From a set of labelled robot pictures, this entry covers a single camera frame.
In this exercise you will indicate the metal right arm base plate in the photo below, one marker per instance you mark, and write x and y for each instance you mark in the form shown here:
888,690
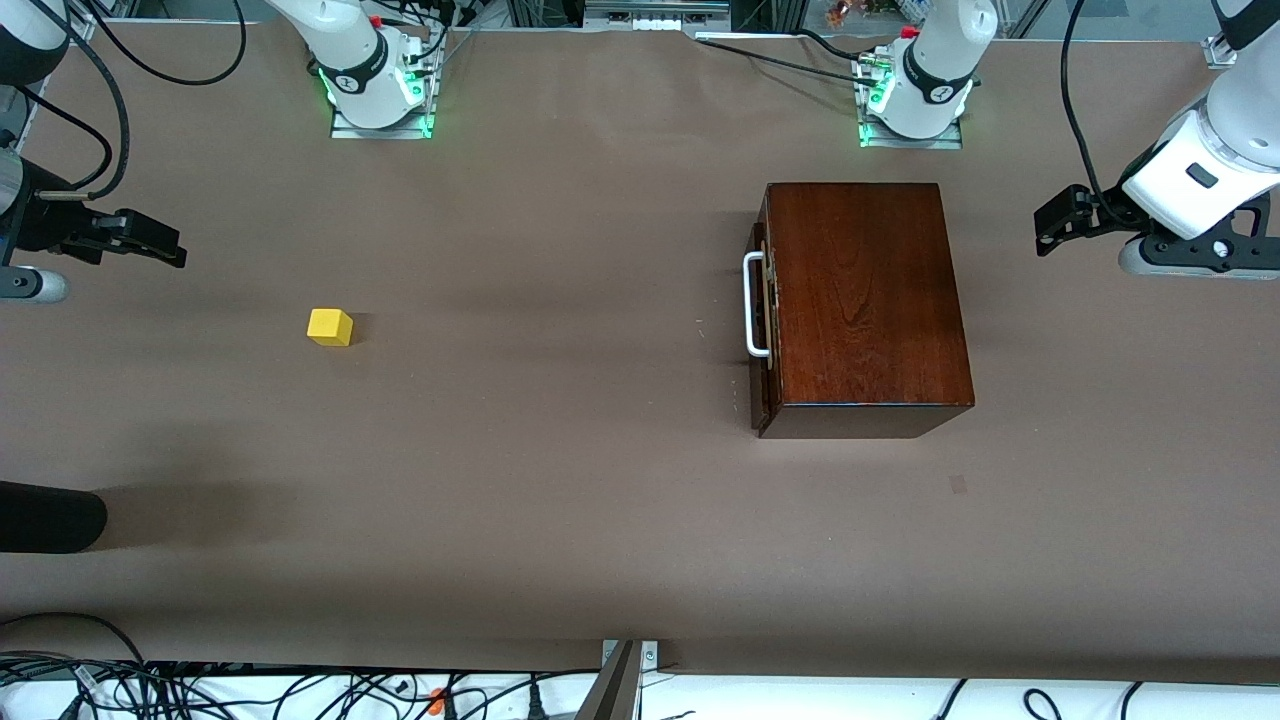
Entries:
380,132

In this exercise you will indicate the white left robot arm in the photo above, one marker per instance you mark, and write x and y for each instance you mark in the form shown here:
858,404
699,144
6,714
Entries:
940,60

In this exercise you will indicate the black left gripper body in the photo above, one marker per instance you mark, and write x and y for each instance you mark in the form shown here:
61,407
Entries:
1108,212

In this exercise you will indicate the grey metal post bracket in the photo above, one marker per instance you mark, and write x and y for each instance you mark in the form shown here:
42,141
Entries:
615,690

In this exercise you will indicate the yellow cube block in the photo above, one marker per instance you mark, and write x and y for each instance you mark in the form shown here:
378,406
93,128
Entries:
330,327

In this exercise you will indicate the grey metal rail fixture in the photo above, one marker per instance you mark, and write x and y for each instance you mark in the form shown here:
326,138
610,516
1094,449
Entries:
655,12

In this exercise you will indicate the dark brown wooden cabinet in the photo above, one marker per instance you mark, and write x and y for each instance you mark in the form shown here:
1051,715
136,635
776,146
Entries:
860,300

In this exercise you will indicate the aluminium frame corner strut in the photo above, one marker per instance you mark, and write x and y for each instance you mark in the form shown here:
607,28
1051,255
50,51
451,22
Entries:
1222,52

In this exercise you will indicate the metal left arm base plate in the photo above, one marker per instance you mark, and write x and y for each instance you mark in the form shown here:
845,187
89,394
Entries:
910,143

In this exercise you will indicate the black cylinder object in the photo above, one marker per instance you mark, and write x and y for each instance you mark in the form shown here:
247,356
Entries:
50,518

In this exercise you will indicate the small orange object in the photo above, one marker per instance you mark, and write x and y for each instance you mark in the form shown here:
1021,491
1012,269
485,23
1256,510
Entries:
840,12

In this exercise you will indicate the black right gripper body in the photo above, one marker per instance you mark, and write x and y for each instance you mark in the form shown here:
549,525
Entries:
45,222

